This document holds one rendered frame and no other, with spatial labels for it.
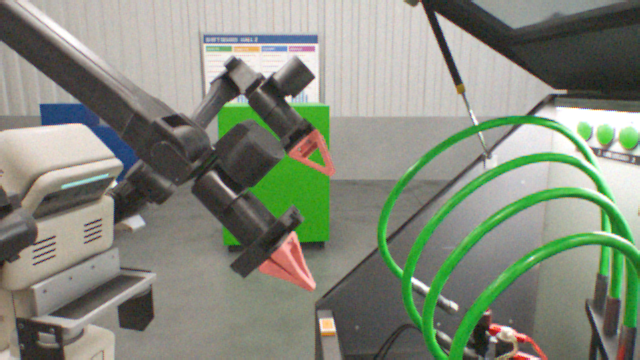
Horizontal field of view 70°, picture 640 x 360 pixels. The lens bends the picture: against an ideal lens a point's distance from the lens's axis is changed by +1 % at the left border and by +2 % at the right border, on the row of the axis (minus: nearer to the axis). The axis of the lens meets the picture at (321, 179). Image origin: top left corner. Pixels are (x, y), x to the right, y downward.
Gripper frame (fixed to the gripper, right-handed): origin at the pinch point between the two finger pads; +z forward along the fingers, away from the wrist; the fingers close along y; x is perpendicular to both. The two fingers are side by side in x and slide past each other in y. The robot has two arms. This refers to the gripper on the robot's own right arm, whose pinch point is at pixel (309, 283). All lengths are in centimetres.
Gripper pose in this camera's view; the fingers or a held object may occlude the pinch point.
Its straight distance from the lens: 62.0
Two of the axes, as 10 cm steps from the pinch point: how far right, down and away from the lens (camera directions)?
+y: 7.1, -6.6, -2.6
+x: 1.7, -2.0, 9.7
